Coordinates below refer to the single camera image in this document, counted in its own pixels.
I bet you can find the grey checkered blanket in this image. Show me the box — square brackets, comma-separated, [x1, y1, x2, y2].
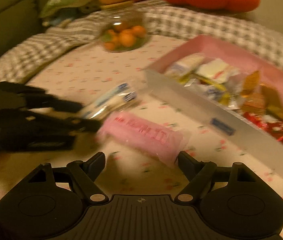
[0, 0, 283, 83]

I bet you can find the glass jar of kumquats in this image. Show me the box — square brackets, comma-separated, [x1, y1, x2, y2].
[99, 2, 148, 53]

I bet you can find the blue white biscuit packet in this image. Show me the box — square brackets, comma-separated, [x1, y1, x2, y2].
[79, 82, 140, 120]

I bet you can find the brown cracker packet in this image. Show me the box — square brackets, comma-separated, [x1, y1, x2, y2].
[241, 93, 266, 115]

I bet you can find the white red snack packet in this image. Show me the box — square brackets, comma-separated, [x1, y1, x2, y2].
[196, 59, 240, 84]

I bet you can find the yellow candy wrapper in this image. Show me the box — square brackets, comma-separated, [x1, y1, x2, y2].
[177, 74, 227, 92]

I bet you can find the orange foil snack packet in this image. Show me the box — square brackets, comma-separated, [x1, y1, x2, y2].
[240, 70, 260, 97]

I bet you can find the cherry print tablecloth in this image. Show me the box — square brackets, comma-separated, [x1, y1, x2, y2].
[0, 33, 283, 240]

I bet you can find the white coconut roll packet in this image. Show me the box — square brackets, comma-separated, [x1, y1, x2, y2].
[164, 53, 206, 79]

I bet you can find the small blue silver packet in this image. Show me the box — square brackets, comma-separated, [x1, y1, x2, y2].
[197, 84, 230, 105]

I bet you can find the gold foil snack packet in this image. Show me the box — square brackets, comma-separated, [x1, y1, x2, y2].
[260, 83, 283, 120]

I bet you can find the silver pink cardboard box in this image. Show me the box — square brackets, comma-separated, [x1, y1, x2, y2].
[146, 35, 283, 177]

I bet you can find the pink wafer snack packet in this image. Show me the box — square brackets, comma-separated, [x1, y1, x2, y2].
[97, 111, 190, 166]

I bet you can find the red foil snack bag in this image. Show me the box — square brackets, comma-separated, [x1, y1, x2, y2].
[242, 112, 283, 144]

